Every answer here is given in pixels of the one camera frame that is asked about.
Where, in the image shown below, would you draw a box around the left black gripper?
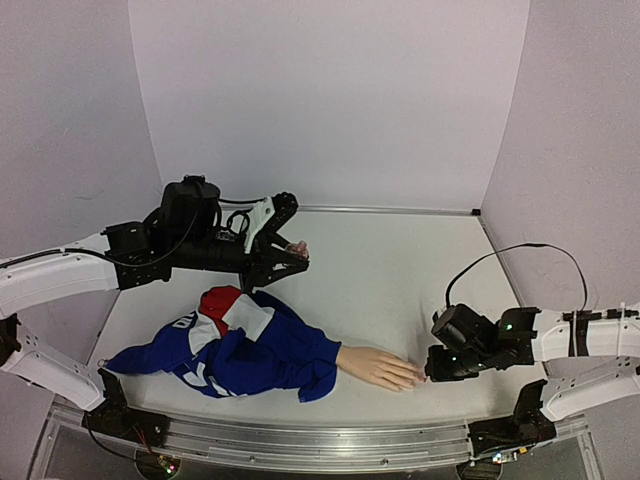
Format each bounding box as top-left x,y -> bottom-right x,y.
174,232 -> 312,296

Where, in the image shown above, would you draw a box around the clear nail polish bottle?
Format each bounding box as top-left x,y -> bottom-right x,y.
286,241 -> 309,258

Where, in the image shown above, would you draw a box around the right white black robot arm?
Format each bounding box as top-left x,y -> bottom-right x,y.
425,304 -> 639,422

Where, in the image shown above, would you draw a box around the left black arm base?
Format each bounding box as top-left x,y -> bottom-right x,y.
82,368 -> 170,447

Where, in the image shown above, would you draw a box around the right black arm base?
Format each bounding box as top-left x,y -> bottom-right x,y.
468,380 -> 556,458

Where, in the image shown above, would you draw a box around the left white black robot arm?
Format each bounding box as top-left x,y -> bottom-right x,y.
1,175 -> 309,437

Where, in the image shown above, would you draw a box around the mannequin hand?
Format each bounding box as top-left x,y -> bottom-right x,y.
336,346 -> 424,392

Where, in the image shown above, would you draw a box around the blue red white jacket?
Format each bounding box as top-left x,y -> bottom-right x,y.
104,286 -> 341,403

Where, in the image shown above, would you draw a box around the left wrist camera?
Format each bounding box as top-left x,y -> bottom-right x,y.
243,192 -> 299,253

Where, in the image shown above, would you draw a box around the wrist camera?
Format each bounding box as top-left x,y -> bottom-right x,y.
243,192 -> 299,253
431,308 -> 446,324

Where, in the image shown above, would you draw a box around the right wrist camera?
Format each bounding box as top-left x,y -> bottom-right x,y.
431,308 -> 446,324

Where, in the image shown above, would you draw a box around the aluminium front rail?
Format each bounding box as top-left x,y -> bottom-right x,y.
29,389 -> 601,480

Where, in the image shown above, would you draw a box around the right black camera cable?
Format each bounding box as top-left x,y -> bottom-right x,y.
445,243 -> 589,310

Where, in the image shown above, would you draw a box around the left black base cable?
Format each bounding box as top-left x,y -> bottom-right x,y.
83,424 -> 151,464

